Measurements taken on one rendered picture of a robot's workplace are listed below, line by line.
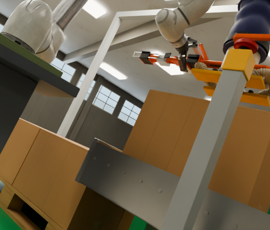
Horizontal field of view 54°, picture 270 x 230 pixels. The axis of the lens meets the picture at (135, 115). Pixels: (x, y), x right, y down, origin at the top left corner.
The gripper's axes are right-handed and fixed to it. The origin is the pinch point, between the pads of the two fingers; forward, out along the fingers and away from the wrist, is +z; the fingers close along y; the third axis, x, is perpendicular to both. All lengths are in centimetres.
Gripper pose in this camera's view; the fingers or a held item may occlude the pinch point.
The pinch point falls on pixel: (193, 62)
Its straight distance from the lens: 158.9
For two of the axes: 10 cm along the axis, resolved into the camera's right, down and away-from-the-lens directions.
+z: 5.2, 3.8, 7.7
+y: -4.0, 9.0, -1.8
